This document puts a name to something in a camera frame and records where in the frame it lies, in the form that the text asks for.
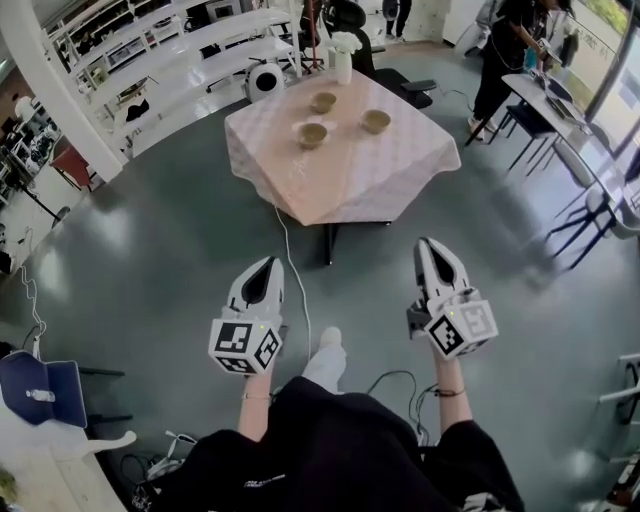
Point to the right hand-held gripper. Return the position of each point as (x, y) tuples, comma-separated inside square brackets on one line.
[(460, 330)]

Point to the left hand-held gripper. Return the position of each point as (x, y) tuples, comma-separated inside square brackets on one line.
[(245, 345)]

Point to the brown ceramic bowl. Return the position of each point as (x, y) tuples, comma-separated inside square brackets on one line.
[(375, 121), (322, 102), (312, 135)]

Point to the person's left forearm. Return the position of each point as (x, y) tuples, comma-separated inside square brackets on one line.
[(252, 415)]

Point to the person's right forearm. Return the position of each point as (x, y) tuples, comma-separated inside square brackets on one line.
[(452, 415)]

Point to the black table leg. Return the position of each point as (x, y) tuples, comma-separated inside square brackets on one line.
[(328, 245)]

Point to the person's black top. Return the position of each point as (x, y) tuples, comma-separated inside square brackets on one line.
[(325, 450)]

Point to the grey seat chair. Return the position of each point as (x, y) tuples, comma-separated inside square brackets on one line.
[(575, 167), (597, 200)]

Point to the black office chair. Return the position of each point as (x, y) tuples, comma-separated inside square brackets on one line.
[(395, 80)]

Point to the black floor fan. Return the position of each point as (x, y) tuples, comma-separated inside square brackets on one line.
[(61, 215)]

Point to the white desk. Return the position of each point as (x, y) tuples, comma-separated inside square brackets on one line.
[(530, 87)]

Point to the white round-window pet carrier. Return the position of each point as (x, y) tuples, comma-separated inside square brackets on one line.
[(265, 82)]

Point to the black crumpled cloth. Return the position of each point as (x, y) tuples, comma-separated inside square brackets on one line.
[(137, 112)]

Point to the black white striped fabric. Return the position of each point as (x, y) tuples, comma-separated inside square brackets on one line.
[(480, 501)]

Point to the red chair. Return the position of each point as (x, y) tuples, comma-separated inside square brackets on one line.
[(70, 165)]

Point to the blue cushioned chair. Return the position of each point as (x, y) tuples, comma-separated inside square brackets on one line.
[(45, 380)]

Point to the white vase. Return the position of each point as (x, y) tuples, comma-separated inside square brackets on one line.
[(343, 67)]

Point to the clear plastic bottle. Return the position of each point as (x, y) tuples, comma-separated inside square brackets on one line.
[(40, 395)]

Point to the white flower bouquet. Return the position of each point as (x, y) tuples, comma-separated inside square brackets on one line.
[(345, 42)]

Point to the white shelving unit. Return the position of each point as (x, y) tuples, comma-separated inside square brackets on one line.
[(150, 60)]

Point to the red coat stand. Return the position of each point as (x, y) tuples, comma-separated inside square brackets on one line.
[(311, 30)]

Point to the black frame chair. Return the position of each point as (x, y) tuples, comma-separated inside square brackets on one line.
[(525, 117)]

